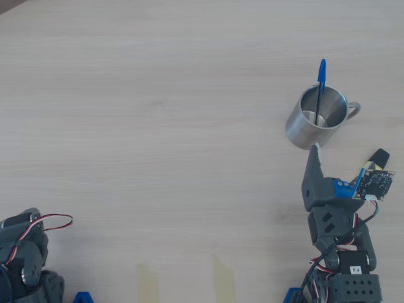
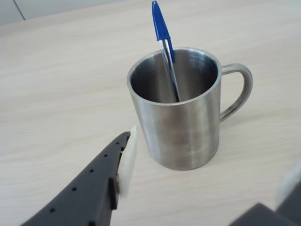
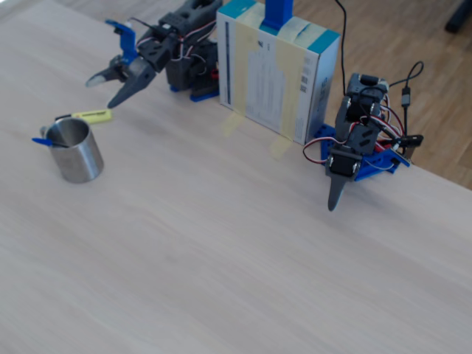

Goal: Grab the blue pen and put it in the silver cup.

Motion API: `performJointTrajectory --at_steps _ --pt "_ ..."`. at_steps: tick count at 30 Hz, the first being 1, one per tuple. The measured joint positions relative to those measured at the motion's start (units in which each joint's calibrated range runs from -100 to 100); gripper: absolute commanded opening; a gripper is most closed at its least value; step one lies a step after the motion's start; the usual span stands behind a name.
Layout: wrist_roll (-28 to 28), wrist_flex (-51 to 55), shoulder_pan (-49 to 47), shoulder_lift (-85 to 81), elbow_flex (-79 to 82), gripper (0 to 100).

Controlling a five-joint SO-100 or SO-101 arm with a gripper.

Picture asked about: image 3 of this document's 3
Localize grey gripper without camera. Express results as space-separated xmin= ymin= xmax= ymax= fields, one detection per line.
xmin=324 ymin=145 xmax=363 ymax=213

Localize looped red white servo wire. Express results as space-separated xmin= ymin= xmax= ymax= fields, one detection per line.
xmin=302 ymin=114 xmax=369 ymax=166

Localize blue small arm base plate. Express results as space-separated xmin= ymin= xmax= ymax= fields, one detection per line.
xmin=169 ymin=83 xmax=221 ymax=102

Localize yellow masking tape strip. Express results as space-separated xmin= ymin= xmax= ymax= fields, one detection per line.
xmin=268 ymin=16 xmax=314 ymax=162
xmin=221 ymin=1 xmax=265 ymax=139

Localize yellow highlighter with black cap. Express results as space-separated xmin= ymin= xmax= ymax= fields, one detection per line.
xmin=55 ymin=108 xmax=114 ymax=125

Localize silver metal cup with handle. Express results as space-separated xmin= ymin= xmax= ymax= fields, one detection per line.
xmin=39 ymin=117 xmax=105 ymax=184

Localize black cable with inline adapter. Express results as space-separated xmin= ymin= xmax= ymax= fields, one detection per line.
xmin=389 ymin=60 xmax=425 ymax=137

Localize grey robot arm with camera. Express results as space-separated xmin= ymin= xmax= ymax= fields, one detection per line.
xmin=158 ymin=0 xmax=222 ymax=97

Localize grey robot arm without camera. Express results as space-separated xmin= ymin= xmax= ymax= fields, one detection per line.
xmin=333 ymin=72 xmax=391 ymax=154

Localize blue camera stand pole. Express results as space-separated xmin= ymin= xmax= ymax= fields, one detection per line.
xmin=260 ymin=0 xmax=294 ymax=36

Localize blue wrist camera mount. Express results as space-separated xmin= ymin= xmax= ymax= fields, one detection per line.
xmin=105 ymin=19 xmax=138 ymax=69

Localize black chair foot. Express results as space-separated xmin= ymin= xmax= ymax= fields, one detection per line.
xmin=444 ymin=0 xmax=472 ymax=35

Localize blue ballpoint pen with cap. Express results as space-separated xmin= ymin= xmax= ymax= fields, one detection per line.
xmin=31 ymin=125 xmax=73 ymax=149

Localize grey gripper with camera mount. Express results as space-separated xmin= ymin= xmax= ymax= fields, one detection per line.
xmin=86 ymin=32 xmax=178 ymax=110

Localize servo wires of camera arm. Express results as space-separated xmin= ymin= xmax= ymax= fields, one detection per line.
xmin=138 ymin=20 xmax=219 ymax=62

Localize blue perforated arm base plate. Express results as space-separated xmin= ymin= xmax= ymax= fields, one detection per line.
xmin=319 ymin=124 xmax=401 ymax=182

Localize motor controller board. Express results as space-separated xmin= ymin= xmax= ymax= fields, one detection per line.
xmin=379 ymin=134 xmax=425 ymax=167

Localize white and teal cardboard box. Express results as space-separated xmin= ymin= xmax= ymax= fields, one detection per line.
xmin=215 ymin=0 xmax=341 ymax=147

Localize black overhead camera cable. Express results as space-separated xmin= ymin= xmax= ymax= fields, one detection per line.
xmin=333 ymin=0 xmax=348 ymax=88

